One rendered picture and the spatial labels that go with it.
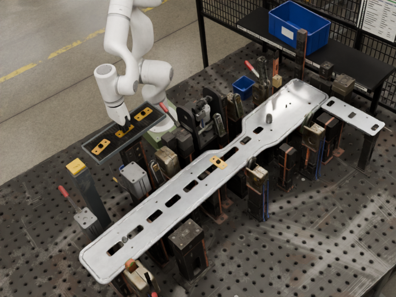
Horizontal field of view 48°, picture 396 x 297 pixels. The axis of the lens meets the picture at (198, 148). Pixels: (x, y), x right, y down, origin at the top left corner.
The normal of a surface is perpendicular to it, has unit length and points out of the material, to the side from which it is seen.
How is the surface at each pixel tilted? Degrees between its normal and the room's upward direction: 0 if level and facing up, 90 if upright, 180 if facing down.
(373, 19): 90
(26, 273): 0
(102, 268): 0
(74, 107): 0
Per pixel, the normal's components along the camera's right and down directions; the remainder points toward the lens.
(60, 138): -0.11, -0.65
